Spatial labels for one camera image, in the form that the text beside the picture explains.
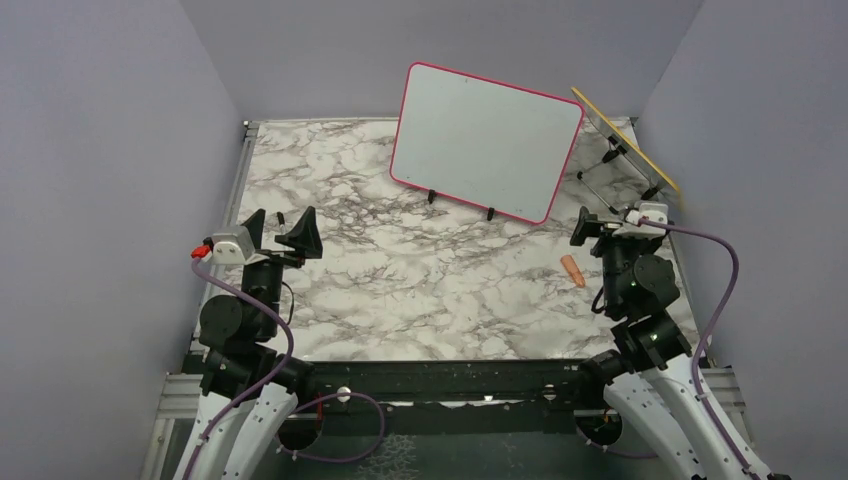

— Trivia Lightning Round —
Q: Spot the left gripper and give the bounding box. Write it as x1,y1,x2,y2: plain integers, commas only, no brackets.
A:
242,205,322,337

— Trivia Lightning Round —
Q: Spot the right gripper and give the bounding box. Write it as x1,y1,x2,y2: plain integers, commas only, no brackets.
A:
570,205,658,312

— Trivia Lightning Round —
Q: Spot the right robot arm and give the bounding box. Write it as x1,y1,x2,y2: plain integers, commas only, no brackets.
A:
570,202,780,479

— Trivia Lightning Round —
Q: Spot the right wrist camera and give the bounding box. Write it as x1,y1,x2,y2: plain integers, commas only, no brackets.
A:
612,201,669,239

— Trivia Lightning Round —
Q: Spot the yellow-edged board on stand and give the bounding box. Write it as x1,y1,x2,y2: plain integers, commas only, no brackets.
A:
571,86,684,214

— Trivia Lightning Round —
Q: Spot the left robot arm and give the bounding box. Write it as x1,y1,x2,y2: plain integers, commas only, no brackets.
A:
174,207,323,479

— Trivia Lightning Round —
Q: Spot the pink-framed whiteboard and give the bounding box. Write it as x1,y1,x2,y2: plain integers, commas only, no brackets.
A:
389,62,585,225

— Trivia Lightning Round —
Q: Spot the orange marker cap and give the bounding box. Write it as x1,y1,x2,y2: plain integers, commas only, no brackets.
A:
560,255,586,288

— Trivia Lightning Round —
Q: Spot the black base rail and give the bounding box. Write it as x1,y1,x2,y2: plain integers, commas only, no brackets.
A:
303,359,621,439

